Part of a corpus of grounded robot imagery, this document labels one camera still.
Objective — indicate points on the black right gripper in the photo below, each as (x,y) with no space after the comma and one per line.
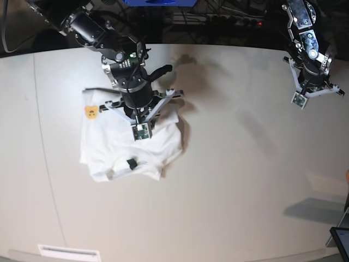
(136,92)

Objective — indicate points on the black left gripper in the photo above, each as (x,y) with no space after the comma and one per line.
(312,79)

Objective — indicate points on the white printed T-shirt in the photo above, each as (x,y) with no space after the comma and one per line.
(107,145)

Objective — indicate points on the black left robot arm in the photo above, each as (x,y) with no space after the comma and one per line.
(311,55)

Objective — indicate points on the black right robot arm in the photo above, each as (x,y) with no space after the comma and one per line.
(122,55)

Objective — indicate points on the laptop with dark screen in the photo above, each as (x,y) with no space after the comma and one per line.
(339,235)

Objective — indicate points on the white paper label strip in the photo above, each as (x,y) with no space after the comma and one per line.
(69,253)

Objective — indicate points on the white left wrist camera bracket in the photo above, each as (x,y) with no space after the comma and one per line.
(301,99)

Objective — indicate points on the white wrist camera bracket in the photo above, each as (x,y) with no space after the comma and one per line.
(142,120)
(301,99)

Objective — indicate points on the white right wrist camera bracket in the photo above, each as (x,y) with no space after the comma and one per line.
(142,120)

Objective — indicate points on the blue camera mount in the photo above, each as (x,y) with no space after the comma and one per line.
(160,3)

